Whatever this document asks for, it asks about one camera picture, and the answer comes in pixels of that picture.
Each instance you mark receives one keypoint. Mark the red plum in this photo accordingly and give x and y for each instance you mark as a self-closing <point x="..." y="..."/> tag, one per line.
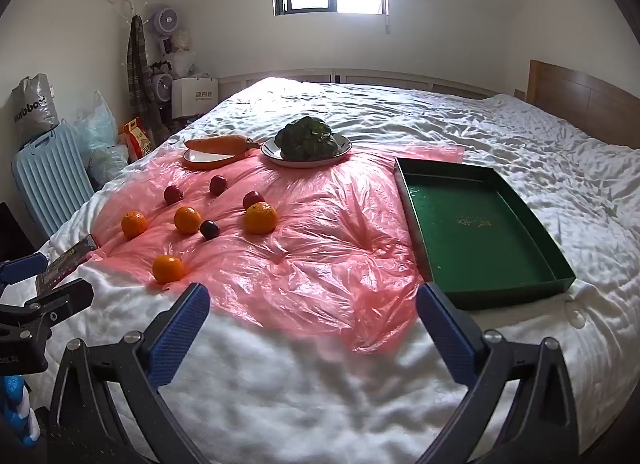
<point x="252" y="199"/>
<point x="218" y="185"/>
<point x="173" y="194"/>
<point x="209" y="229"/>

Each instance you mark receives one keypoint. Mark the wooden headboard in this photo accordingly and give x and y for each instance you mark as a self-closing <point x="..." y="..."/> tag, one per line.
<point x="585" y="99"/>

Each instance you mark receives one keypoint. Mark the pink plastic sheet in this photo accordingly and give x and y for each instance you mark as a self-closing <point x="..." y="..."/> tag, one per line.
<point x="310" y="254"/>

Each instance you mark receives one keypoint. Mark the white panelled bench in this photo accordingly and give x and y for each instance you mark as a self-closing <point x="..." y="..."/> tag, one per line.
<point x="350" y="79"/>

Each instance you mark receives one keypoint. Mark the smartphone with red case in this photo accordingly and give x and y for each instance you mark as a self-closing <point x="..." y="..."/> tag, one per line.
<point x="65" y="264"/>

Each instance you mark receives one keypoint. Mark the dark leafy greens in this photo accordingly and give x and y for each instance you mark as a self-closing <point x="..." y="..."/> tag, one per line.
<point x="305" y="142"/>

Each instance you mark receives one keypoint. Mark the carrot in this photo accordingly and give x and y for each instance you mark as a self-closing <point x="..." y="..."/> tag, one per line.
<point x="220" y="144"/>

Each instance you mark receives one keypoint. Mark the grey printed bag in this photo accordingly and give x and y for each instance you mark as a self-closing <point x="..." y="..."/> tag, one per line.
<point x="35" y="104"/>

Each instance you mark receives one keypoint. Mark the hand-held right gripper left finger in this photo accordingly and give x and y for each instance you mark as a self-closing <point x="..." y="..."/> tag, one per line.
<point x="180" y="334"/>

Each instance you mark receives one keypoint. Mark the light blue suitcase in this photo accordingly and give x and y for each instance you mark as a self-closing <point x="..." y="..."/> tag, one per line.
<point x="50" y="174"/>

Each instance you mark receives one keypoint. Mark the orange snack package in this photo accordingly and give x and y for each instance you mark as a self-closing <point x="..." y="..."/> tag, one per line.
<point x="137" y="139"/>

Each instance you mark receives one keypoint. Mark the dark green tray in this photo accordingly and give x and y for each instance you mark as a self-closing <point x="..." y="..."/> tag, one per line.
<point x="475" y="239"/>

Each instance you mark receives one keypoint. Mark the orange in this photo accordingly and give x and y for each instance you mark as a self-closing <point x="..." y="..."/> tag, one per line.
<point x="168" y="268"/>
<point x="260" y="217"/>
<point x="187" y="219"/>
<point x="134" y="224"/>

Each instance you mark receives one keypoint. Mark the white paper bag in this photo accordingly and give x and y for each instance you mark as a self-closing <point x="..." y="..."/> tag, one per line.
<point x="195" y="94"/>

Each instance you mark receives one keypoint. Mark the white round plate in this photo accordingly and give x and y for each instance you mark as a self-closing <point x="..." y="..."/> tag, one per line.
<point x="272" y="150"/>

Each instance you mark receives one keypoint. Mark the small white fan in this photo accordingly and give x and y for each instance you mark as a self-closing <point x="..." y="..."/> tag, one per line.
<point x="162" y="22"/>
<point x="162" y="84"/>

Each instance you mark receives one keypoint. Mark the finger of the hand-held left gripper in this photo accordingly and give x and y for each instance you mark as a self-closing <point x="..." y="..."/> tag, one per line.
<point x="60" y="301"/>
<point x="22" y="268"/>

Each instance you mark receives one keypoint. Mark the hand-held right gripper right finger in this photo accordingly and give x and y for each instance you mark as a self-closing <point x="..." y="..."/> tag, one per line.
<point x="445" y="334"/>

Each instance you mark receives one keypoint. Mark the clear plastic bag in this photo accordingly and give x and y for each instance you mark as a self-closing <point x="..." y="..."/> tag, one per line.
<point x="97" y="129"/>

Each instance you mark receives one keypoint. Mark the plaid scarf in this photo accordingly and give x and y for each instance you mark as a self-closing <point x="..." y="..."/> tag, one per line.
<point x="137" y="69"/>

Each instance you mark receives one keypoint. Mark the orange rimmed plate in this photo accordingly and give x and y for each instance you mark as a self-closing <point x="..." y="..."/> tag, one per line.
<point x="207" y="160"/>

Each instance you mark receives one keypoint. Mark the white plastic bag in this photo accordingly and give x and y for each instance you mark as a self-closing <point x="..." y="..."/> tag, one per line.
<point x="182" y="59"/>

